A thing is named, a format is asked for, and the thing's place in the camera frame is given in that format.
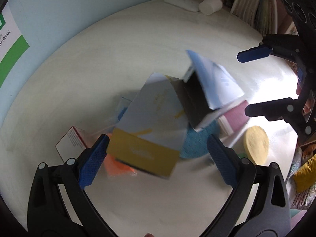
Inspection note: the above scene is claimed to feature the white and yellow carton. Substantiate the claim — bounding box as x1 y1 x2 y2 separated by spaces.
107 73 189 178

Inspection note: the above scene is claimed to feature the patterned bed blanket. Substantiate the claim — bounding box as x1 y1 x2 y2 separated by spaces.
285 134 315 210

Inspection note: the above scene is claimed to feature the yellow pillow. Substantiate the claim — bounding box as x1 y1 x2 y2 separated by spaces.
293 155 316 193

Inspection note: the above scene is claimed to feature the wooden bookshelf with books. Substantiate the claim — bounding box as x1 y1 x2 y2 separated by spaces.
222 0 298 35

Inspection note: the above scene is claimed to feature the pink and white box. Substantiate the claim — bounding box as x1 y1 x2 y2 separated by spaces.
216 100 250 136

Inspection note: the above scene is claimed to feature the blue round cloth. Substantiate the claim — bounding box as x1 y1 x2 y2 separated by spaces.
179 120 220 159

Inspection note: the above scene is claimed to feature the orange paper scrap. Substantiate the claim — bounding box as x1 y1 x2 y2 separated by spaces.
104 154 137 177

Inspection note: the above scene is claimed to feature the blue and white box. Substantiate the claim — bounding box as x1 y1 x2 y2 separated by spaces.
171 50 245 132

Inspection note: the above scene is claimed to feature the white tissue roll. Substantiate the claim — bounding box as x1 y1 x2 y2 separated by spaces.
199 0 223 16

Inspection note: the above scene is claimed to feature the red and white small box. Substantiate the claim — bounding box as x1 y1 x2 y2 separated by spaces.
55 126 99 162

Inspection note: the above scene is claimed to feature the green and white wall poster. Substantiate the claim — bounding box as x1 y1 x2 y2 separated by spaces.
0 5 29 86

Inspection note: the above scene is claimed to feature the white desk lamp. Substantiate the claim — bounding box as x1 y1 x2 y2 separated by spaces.
164 0 199 12

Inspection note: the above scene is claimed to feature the yellow round sponge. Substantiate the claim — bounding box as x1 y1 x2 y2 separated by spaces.
243 126 269 165

